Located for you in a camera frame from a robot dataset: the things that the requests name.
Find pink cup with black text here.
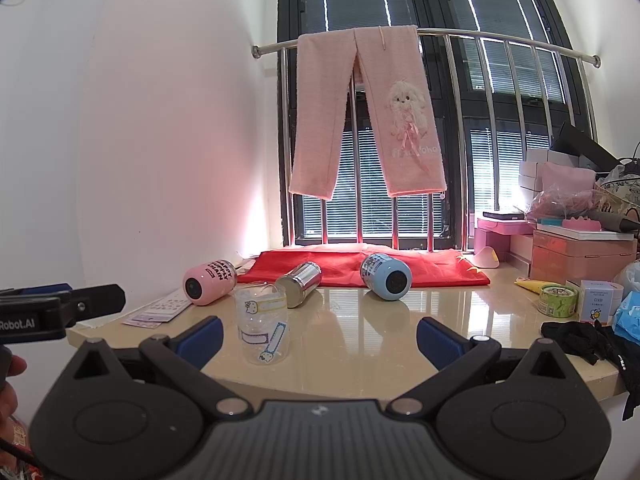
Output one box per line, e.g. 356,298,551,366
182,259,238,307

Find blue cup with text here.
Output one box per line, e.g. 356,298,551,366
360,254,412,301

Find silver steel cup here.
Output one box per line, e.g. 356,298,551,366
274,261,322,309

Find person's left hand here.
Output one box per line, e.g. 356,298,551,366
0,356,27,424

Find purple sticker sheet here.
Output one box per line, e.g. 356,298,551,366
122,289,191,330

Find clear glass with stickers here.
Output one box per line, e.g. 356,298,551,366
232,283,290,365

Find pink shell-shaped item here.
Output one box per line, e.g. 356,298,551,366
470,246,500,269

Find yellow tube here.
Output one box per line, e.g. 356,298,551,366
514,278,553,295

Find green tape roll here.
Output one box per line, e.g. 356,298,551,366
536,284,578,318

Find red cloth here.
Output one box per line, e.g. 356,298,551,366
236,247,492,290

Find large pink storage box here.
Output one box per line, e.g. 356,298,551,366
529,231,637,284

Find black dark device on shelf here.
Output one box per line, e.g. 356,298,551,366
483,211,525,221

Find black cloth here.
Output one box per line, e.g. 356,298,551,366
540,321,639,420

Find white box with bee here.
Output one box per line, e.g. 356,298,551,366
577,281,624,325

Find white book on box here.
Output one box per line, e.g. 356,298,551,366
537,224,634,242

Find blue wet wipes pack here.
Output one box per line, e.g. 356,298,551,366
612,292,640,344

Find pink fabric bag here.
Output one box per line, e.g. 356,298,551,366
540,162,596,200

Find black monitor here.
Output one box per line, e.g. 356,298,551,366
551,122,618,172

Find pink pants with dog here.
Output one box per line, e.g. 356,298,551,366
287,24,448,202

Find steel window guard rail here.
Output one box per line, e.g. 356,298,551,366
250,28,602,252

